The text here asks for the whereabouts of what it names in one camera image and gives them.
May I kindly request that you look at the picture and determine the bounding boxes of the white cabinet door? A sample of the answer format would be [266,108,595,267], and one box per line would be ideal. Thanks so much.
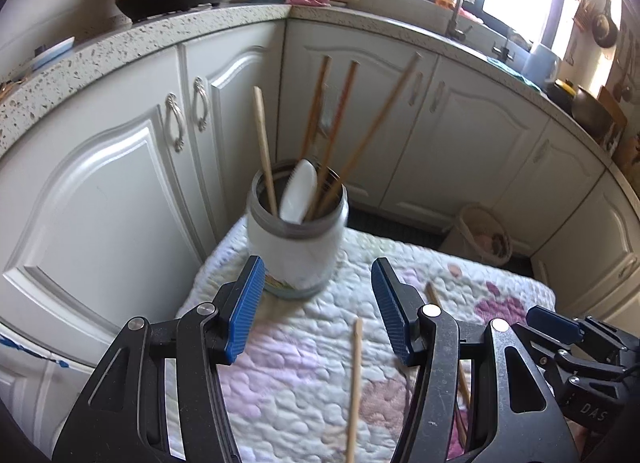
[380,60,551,226]
[180,23,288,249]
[532,170,640,324]
[492,120,608,256]
[0,45,221,369]

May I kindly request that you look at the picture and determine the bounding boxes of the dark metal pot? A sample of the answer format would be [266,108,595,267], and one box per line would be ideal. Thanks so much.
[570,85,616,131]

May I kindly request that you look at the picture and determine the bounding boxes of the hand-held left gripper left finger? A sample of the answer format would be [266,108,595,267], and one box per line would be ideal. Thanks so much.
[52,255,266,463]

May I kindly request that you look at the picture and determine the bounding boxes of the hanging ladles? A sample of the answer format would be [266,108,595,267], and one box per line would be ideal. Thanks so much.
[612,38,636,104]

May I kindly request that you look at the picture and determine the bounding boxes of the steel kitchen faucet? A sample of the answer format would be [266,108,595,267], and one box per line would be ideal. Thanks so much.
[422,0,473,41]

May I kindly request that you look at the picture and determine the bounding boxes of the white jug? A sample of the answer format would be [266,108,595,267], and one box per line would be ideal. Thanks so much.
[522,40,561,88]

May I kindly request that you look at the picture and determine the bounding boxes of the hanging dark pan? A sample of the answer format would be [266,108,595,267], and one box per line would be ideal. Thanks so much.
[592,0,618,48]

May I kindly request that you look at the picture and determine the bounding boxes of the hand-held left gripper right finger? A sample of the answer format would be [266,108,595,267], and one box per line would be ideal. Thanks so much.
[371,258,581,463]

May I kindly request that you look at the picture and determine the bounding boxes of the wooden chopsticks in jar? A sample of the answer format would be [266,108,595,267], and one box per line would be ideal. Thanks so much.
[277,23,438,204]

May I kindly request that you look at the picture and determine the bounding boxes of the white ceramic spoon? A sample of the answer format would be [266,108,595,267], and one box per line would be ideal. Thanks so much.
[278,159,319,224]

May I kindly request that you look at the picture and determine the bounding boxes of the speckled stone countertop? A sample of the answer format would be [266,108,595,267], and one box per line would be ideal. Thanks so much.
[0,3,640,194]

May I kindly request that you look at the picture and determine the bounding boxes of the white and blue dish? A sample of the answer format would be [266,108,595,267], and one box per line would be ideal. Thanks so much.
[30,37,76,71]

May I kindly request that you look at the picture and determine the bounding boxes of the teal cloth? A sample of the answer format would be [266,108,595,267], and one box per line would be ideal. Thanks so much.
[487,55,543,94]

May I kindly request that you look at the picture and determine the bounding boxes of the black pot with yellow lid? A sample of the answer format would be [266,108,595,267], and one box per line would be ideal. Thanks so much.
[545,79,576,114]

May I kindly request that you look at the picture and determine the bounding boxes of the light bamboo chopstick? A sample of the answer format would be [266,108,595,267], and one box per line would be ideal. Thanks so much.
[252,86,279,218]
[345,318,364,463]

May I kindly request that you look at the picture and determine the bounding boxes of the white insulated steel jar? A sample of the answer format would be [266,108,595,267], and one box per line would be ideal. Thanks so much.
[247,158,349,300]

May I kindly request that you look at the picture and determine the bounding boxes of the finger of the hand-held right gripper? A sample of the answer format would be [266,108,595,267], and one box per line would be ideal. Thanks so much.
[526,306,637,360]
[517,324,622,380]

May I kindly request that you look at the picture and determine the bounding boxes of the brown wooden chopstick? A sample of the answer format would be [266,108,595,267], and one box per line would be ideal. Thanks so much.
[305,60,359,221]
[425,283,473,449]
[317,53,422,214]

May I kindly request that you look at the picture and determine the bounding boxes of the wicker basket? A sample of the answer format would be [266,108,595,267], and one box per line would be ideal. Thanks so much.
[456,203,513,266]

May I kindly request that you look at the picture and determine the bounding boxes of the quilted apple patchwork blanket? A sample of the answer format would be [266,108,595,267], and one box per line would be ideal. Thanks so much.
[175,228,557,463]

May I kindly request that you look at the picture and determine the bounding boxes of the small black tap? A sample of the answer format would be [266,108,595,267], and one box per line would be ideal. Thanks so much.
[492,28,518,64]

